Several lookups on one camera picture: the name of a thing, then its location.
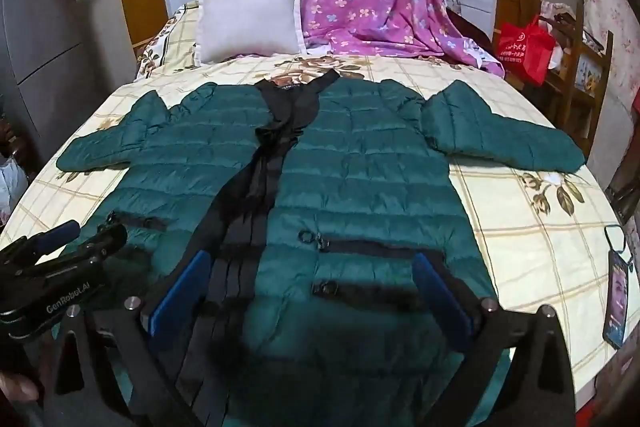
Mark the wooden chair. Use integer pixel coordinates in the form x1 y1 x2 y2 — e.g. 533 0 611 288
542 2 615 132

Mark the person's left hand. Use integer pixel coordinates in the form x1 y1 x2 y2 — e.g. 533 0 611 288
0 369 41 405

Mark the bed with floral checked sheet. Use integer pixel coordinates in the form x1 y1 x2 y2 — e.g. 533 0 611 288
0 2 640 427

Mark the green puffer jacket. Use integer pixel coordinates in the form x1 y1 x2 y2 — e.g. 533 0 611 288
56 68 587 427

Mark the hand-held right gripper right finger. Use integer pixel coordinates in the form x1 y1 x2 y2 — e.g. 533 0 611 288
412 252 576 427

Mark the white pillow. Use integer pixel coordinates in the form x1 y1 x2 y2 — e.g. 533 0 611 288
194 0 307 66

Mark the grey refrigerator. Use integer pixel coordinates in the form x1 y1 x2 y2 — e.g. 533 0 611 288
0 0 138 168

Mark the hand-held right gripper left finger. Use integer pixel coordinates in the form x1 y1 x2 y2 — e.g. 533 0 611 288
52 250 216 427

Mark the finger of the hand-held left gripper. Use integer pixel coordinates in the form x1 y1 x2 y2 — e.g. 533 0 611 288
60 214 129 268
0 220 82 265

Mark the red shopping bag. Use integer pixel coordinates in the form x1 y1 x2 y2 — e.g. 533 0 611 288
495 14 557 86

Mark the floral curtain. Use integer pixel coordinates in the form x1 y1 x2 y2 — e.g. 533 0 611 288
580 0 640 118

